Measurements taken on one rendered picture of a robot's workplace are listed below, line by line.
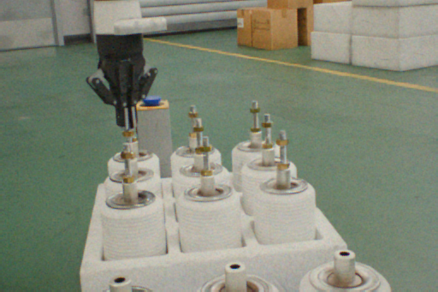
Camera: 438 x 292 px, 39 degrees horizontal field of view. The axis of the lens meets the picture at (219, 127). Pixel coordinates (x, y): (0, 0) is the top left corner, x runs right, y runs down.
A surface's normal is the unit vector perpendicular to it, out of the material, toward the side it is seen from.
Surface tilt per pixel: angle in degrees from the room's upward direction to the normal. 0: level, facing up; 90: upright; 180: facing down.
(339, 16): 90
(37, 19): 90
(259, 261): 90
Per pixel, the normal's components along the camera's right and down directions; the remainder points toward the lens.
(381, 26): -0.87, 0.16
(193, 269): 0.12, 0.23
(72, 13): 0.47, 0.19
